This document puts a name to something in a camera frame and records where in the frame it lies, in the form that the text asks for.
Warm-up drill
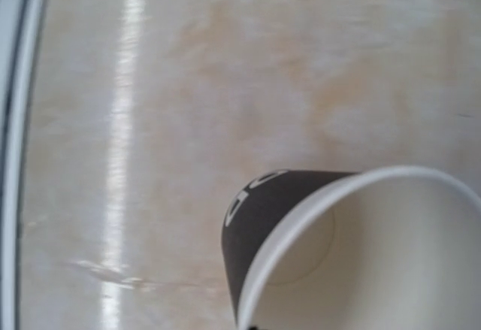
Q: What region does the aluminium front frame rail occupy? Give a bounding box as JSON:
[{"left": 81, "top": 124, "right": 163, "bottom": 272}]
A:
[{"left": 1, "top": 0, "right": 47, "bottom": 329}]

